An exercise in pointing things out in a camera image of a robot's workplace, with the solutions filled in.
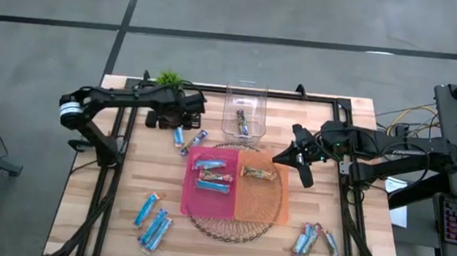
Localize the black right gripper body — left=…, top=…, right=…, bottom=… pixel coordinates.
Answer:
left=287, top=123, right=345, bottom=170

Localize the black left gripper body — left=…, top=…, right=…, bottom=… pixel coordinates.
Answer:
left=151, top=89, right=193, bottom=132

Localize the blue granola bar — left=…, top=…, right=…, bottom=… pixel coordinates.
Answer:
left=194, top=178, right=233, bottom=196
left=141, top=214, right=174, bottom=256
left=132, top=191, right=162, bottom=230
left=136, top=206, right=169, bottom=248
left=172, top=125, right=187, bottom=149
left=290, top=221, right=313, bottom=256
left=191, top=156, right=229, bottom=175

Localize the multicoloured granola bar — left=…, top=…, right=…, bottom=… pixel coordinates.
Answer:
left=179, top=127, right=210, bottom=159
left=234, top=108, right=253, bottom=138
left=198, top=168, right=235, bottom=185

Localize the brown snack bar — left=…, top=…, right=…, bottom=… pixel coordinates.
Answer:
left=239, top=165, right=279, bottom=183

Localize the small green artificial plant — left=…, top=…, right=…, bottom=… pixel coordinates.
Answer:
left=154, top=69, right=187, bottom=90

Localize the orange translucent plastic bin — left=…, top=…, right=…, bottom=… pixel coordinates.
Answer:
left=232, top=148, right=295, bottom=226

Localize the clear plastic container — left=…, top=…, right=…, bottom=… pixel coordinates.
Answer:
left=218, top=75, right=272, bottom=148

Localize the pink translucent plastic bin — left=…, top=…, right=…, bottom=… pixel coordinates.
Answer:
left=180, top=143, right=243, bottom=221

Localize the round woven placemat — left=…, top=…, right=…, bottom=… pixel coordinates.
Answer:
left=182, top=137, right=289, bottom=248

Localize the white paper sheet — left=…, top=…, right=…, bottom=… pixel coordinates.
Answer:
left=381, top=175, right=413, bottom=229

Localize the black desk leg beam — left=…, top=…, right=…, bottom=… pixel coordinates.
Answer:
left=387, top=166, right=452, bottom=217

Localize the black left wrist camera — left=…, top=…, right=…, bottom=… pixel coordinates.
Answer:
left=180, top=91, right=209, bottom=117

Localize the black aluminium table frame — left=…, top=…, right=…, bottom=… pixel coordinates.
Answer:
left=44, top=61, right=418, bottom=256

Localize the yellow cable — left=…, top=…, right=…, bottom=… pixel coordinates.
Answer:
left=378, top=100, right=442, bottom=140

